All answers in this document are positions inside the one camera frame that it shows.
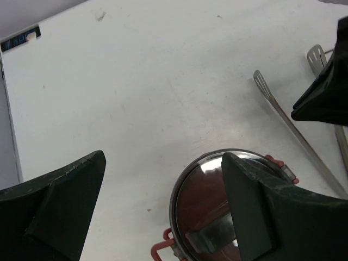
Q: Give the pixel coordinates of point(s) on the left blue corner label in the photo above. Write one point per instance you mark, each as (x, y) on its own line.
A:
(20, 38)

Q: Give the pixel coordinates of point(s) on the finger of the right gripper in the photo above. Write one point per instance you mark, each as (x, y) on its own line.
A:
(326, 99)

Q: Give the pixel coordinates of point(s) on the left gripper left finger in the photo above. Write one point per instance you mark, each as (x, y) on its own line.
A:
(48, 217)

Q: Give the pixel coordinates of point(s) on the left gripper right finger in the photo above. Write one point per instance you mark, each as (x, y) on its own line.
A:
(276, 220)

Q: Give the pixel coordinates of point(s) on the grey transparent top lid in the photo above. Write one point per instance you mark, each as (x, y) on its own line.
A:
(201, 206)

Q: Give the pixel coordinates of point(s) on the pink lunch bowl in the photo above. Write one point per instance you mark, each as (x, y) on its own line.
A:
(190, 239)

